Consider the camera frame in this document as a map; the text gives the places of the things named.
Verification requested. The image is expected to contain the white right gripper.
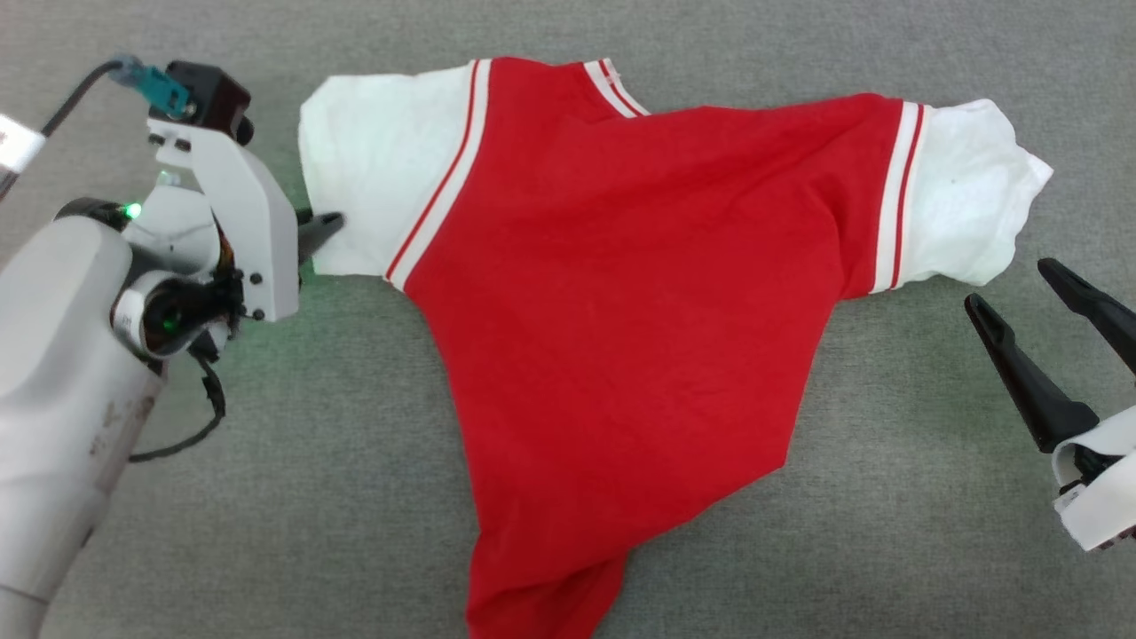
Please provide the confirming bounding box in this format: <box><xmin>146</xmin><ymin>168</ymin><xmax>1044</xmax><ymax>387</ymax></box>
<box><xmin>965</xmin><ymin>258</ymin><xmax>1136</xmax><ymax>554</ymax></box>

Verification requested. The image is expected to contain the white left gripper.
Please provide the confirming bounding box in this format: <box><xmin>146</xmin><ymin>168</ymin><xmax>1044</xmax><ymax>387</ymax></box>
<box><xmin>115</xmin><ymin>118</ymin><xmax>346</xmax><ymax>361</ymax></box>

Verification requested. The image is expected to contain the red and white jersey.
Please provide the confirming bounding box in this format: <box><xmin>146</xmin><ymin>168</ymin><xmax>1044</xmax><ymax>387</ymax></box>
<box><xmin>297</xmin><ymin>57</ymin><xmax>1055</xmax><ymax>639</ymax></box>

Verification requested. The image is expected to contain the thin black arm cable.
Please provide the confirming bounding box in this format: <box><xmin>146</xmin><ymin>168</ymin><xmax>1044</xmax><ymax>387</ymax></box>
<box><xmin>129</xmin><ymin>333</ymin><xmax>228</xmax><ymax>463</ymax></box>

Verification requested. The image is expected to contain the teal cable connector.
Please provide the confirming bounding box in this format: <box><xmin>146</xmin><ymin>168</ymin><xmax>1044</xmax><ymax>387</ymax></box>
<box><xmin>110</xmin><ymin>55</ymin><xmax>193</xmax><ymax>122</ymax></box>

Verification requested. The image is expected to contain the grey camera cable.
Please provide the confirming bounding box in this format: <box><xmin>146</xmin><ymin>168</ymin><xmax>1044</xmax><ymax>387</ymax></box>
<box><xmin>40</xmin><ymin>60</ymin><xmax>125</xmax><ymax>139</ymax></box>

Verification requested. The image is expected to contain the white cable tag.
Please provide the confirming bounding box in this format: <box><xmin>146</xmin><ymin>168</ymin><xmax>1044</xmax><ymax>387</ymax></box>
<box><xmin>0</xmin><ymin>114</ymin><xmax>46</xmax><ymax>201</ymax></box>

